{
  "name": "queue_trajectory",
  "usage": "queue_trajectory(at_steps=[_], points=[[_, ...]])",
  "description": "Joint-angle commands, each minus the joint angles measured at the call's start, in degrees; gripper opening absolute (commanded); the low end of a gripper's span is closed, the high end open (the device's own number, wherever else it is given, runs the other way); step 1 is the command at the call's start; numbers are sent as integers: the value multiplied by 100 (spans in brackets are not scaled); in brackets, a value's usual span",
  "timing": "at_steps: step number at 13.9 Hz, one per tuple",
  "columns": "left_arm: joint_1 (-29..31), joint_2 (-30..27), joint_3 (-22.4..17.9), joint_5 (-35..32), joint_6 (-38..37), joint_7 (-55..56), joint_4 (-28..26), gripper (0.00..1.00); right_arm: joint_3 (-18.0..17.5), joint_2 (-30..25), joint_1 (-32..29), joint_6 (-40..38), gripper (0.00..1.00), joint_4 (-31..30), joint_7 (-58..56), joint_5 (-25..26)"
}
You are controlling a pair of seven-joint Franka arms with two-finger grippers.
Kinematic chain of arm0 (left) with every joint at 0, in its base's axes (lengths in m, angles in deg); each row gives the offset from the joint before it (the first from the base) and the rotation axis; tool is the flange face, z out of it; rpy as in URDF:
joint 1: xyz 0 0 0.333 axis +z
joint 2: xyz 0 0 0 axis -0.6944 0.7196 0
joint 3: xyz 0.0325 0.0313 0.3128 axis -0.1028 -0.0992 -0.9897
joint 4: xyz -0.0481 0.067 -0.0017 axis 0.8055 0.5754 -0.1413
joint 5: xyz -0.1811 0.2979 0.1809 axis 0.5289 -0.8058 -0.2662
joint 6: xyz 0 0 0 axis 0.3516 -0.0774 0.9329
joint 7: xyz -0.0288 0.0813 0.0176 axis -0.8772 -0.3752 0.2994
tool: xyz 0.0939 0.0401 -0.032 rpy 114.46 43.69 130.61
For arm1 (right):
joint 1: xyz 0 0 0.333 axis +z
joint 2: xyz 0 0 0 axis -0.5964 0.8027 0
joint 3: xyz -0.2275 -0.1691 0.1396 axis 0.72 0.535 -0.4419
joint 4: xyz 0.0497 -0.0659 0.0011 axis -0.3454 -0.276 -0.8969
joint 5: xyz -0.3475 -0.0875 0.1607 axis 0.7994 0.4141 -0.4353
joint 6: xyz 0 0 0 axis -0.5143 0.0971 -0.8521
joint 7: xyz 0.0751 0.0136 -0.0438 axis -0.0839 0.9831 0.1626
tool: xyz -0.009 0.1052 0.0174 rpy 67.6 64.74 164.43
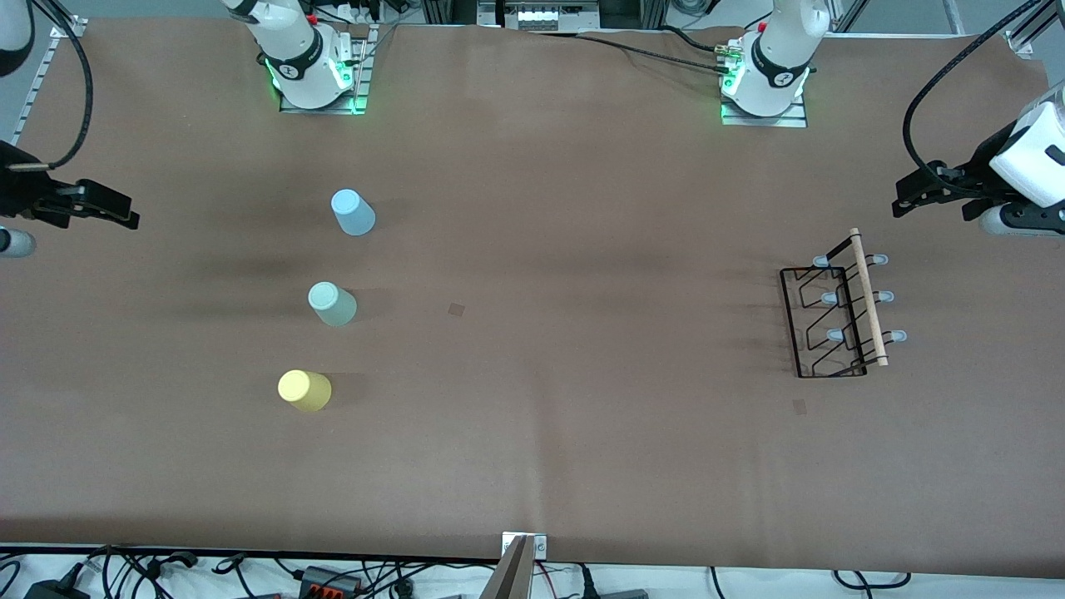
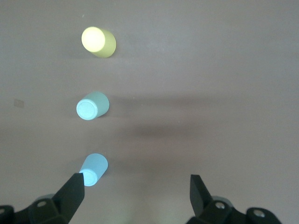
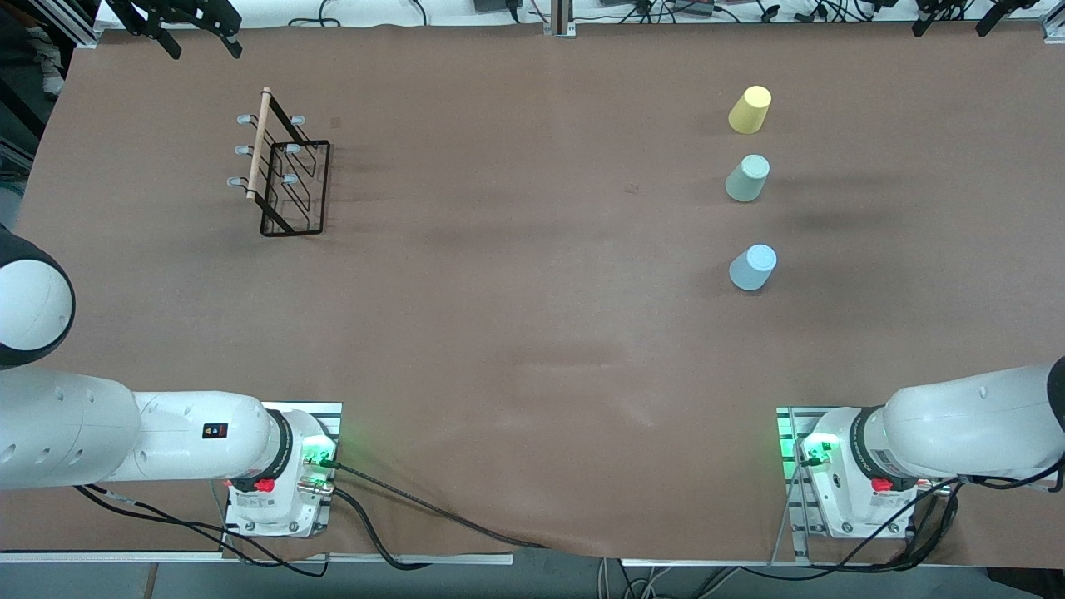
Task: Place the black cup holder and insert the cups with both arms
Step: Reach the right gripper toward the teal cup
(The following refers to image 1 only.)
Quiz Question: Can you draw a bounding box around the black wire cup holder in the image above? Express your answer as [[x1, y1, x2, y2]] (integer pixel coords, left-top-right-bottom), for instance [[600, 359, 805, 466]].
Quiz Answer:
[[780, 227, 908, 379]]

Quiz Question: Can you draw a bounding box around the pale green plastic cup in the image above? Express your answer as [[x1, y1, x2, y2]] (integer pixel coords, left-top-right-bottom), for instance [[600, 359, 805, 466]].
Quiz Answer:
[[308, 281, 358, 327]]

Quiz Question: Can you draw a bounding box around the yellow plastic cup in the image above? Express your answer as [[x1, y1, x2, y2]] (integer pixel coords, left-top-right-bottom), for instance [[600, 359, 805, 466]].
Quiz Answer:
[[277, 369, 333, 413]]

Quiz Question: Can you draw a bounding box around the light blue plastic cup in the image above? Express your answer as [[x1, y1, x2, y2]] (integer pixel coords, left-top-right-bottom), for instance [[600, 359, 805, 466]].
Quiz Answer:
[[330, 189, 377, 237]]

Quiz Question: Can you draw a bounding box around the white socket strip with plugs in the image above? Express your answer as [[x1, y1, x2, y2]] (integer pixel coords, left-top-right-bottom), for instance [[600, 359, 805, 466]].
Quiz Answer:
[[316, 0, 392, 26]]

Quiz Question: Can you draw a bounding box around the black power adapter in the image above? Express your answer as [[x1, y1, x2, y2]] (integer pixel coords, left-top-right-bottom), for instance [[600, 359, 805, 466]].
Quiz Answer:
[[23, 578, 91, 599]]

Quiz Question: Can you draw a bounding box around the white power strip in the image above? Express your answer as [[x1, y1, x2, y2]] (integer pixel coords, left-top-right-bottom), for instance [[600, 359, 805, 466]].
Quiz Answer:
[[503, 2, 602, 32]]

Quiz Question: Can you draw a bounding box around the black orange connector block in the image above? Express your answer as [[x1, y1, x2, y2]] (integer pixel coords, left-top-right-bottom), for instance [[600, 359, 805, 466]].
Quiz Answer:
[[298, 565, 364, 597]]

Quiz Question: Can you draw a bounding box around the brown table cover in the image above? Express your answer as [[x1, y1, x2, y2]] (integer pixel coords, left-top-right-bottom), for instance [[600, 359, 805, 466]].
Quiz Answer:
[[0, 18, 1065, 579]]

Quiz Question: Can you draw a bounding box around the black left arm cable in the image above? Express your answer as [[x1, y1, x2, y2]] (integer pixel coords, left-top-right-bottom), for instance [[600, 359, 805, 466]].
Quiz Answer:
[[903, 0, 1048, 196]]

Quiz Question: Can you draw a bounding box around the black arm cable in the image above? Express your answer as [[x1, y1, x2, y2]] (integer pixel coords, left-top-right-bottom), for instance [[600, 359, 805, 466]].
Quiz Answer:
[[7, 0, 93, 172], [903, 0, 1048, 196]]

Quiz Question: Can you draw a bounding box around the aluminium table rail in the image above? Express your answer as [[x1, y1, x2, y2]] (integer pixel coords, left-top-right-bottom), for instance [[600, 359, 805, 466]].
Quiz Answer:
[[1005, 0, 1065, 57], [0, 0, 88, 177]]

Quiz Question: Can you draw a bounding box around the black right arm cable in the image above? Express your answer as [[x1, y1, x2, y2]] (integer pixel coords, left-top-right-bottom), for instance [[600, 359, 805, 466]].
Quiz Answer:
[[7, 0, 93, 172]]

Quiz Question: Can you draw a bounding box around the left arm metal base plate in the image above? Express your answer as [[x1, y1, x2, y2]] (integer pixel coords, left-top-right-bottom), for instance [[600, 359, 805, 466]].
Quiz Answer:
[[721, 93, 809, 128]]

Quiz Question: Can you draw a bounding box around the short black table cable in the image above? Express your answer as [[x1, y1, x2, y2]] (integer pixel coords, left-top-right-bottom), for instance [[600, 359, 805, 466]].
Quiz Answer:
[[661, 23, 726, 52]]

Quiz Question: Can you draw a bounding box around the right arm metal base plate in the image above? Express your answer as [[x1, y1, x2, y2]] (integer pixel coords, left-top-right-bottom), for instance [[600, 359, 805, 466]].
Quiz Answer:
[[279, 25, 372, 116]]

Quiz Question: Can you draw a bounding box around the long black table cable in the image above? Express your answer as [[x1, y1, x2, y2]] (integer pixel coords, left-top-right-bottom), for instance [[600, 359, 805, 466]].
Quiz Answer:
[[577, 31, 726, 76]]

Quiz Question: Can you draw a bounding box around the black cable tangle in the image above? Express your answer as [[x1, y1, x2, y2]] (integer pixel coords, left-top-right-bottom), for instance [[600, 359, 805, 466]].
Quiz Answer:
[[0, 545, 500, 599]]

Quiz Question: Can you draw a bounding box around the thin black cable loop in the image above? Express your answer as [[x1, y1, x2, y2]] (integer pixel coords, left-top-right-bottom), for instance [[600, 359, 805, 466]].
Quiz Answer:
[[832, 569, 912, 589]]

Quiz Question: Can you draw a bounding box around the slanted camera post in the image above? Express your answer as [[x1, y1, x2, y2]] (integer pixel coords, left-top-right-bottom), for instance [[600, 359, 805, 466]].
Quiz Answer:
[[481, 535, 535, 599]]

